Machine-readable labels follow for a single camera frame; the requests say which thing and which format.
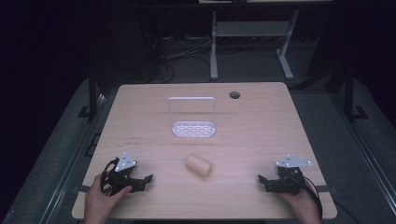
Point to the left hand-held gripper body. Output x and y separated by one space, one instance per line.
120 179

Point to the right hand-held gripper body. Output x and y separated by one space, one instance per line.
291 179

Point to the beige bread roll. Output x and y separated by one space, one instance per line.
199 166

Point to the person's right hand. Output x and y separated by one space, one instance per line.
303 207

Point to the person's left hand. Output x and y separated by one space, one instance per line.
99 202

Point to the round black table grommet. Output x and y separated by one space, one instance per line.
234 95

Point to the grey aluminium floor rail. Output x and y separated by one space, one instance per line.
70 165
365 155

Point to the black metal post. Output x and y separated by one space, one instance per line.
349 93
92 93

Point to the white metal desk frame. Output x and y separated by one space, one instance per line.
249 28

